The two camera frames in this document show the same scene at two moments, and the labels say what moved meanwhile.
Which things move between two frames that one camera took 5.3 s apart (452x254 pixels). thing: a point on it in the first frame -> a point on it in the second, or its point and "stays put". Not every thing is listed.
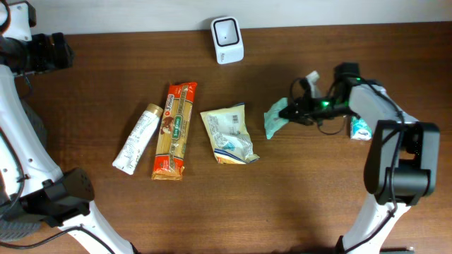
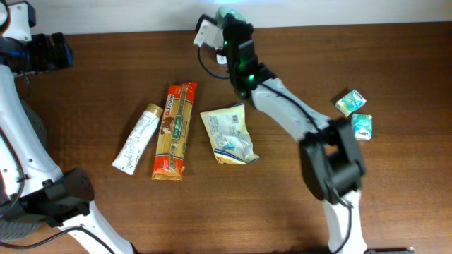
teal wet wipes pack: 272,121 -> 222,11
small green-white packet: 359,130 stays put
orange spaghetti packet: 174,131 stays put
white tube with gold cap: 137,138 stays put
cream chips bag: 229,135 stays put
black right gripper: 300,107 -> 229,23
